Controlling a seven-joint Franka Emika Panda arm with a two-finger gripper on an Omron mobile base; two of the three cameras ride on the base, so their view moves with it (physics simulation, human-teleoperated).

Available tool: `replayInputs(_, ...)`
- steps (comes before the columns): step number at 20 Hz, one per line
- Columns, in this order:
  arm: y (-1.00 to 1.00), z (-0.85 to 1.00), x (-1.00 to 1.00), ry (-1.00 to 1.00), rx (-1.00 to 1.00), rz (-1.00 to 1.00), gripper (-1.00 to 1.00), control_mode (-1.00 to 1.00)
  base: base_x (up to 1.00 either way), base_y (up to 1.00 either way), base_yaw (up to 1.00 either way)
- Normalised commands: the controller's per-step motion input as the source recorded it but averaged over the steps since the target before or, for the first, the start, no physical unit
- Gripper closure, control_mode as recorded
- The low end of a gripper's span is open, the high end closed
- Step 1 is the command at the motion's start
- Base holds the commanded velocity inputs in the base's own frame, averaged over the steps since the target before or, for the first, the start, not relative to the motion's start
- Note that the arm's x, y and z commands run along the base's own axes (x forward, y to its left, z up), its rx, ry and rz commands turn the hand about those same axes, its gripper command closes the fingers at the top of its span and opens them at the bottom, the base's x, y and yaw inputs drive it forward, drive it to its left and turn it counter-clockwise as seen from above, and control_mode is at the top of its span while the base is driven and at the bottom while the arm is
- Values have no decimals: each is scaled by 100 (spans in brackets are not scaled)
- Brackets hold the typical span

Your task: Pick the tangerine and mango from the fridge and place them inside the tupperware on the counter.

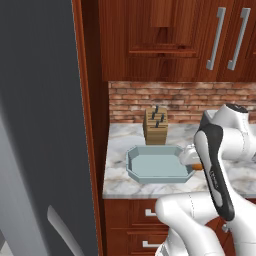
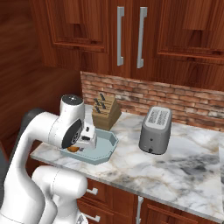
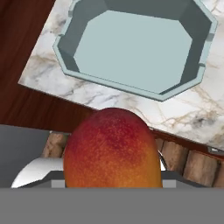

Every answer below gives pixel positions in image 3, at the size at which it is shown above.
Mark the pale blue tupperware container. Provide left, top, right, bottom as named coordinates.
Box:
left=52, top=0, right=219, bottom=102

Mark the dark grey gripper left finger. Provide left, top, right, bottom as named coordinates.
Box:
left=21, top=170, right=67, bottom=189

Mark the red orange mango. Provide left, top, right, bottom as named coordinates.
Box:
left=62, top=107, right=164, bottom=189

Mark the white rounded object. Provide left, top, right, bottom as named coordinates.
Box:
left=10, top=150, right=167, bottom=189

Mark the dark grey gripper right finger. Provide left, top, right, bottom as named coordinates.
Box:
left=160, top=171, right=207, bottom=189

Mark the silver cabinet handle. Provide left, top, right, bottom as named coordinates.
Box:
left=207, top=146, right=224, bottom=156

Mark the dark wood counter cabinet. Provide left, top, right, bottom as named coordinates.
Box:
left=0, top=0, right=224, bottom=161

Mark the grey flat panel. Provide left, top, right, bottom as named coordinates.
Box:
left=0, top=124, right=51, bottom=189

